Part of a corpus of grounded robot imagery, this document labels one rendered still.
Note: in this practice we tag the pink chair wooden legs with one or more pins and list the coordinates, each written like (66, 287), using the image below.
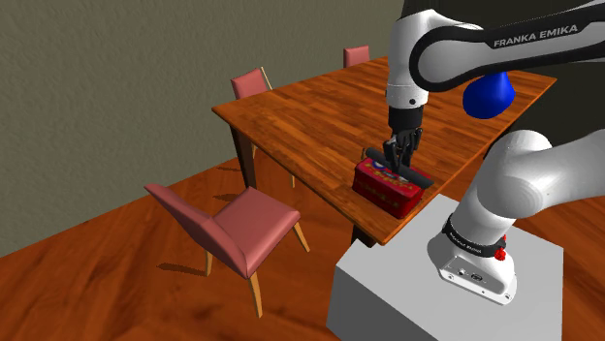
(249, 85)
(355, 55)
(250, 222)

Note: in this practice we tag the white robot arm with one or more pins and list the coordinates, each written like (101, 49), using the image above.
(520, 174)

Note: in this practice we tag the blue round vase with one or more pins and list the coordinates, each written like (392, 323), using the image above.
(487, 101)

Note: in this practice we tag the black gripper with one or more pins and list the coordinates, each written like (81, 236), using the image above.
(405, 119)

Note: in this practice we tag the grey robot stand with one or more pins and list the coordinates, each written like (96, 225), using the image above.
(387, 283)

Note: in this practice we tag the wooden dining table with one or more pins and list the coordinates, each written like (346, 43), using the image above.
(307, 118)

